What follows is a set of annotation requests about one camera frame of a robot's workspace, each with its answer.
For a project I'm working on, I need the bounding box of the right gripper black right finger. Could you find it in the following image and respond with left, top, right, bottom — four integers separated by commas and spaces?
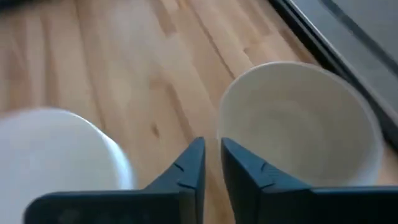
220, 137, 398, 224

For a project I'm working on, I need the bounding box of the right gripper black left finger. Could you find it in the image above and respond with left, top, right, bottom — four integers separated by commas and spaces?
23, 136, 206, 224

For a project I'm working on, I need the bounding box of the white bowl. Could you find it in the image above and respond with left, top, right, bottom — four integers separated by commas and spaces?
0, 107, 137, 224

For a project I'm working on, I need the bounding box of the black aluminium table frame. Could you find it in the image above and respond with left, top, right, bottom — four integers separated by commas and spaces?
269, 0, 398, 150

